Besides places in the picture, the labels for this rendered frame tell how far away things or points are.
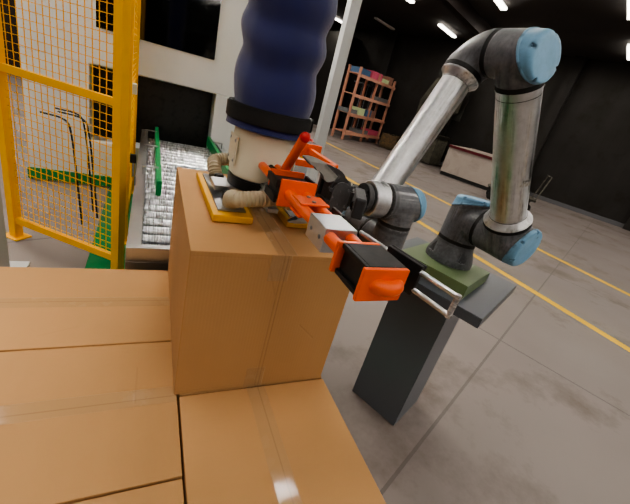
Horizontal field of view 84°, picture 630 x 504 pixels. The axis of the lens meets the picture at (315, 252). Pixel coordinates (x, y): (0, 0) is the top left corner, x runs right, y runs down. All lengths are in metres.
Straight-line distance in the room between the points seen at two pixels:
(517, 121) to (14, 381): 1.37
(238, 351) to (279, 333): 0.11
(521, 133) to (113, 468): 1.23
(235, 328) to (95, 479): 0.37
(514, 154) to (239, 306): 0.86
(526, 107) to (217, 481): 1.13
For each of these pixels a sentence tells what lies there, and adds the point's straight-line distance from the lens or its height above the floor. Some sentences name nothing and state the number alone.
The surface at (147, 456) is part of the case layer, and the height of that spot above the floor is 0.54.
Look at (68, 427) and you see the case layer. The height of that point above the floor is 0.54.
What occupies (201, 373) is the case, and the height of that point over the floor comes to 0.61.
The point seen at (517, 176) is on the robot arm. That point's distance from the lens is 1.21.
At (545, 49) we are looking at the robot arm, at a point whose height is 1.50.
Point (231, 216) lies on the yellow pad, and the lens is 0.87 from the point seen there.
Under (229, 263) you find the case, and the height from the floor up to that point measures 0.92.
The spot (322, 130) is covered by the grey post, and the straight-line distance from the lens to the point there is 4.54.
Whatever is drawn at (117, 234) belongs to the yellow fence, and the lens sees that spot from 2.27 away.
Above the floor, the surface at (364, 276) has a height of 1.09.
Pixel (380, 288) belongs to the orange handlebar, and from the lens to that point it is 0.46.
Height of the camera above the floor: 1.28
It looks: 24 degrees down
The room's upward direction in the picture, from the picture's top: 16 degrees clockwise
